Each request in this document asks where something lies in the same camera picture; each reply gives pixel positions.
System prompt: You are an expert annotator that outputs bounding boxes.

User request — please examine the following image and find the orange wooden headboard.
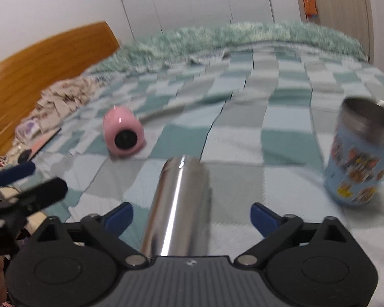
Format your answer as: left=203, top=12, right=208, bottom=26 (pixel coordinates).
left=0, top=21, right=119, bottom=155

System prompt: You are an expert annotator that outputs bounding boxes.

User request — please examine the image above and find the checkered green grey bed sheet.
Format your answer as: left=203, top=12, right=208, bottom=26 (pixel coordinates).
left=18, top=45, right=384, bottom=306

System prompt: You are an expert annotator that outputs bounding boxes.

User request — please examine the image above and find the green floral quilt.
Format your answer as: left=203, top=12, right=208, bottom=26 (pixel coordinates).
left=84, top=21, right=368, bottom=74

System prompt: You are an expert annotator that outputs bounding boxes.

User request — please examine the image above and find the beige floral crumpled cloth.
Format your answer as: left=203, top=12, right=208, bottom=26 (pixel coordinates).
left=0, top=75, right=106, bottom=170

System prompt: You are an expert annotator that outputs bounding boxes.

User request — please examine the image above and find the white wardrobe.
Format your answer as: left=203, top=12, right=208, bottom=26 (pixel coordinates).
left=121, top=0, right=274, bottom=38

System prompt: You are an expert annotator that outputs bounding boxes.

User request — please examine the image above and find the pink flat card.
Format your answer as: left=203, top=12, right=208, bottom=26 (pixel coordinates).
left=29, top=128, right=61, bottom=158

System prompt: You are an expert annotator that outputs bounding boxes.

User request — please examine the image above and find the blue cartoon sticker steel cup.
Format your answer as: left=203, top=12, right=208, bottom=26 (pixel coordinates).
left=325, top=96, right=384, bottom=206

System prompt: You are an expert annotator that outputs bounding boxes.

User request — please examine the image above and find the beige wooden door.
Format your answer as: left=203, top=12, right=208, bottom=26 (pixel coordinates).
left=297, top=0, right=374, bottom=62

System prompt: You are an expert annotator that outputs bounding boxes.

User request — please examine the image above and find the orange bag on door handle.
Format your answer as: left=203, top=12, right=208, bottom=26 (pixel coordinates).
left=303, top=0, right=318, bottom=17

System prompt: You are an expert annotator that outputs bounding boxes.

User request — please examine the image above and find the tall stainless steel cup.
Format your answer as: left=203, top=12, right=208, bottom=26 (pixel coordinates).
left=141, top=155, right=211, bottom=258

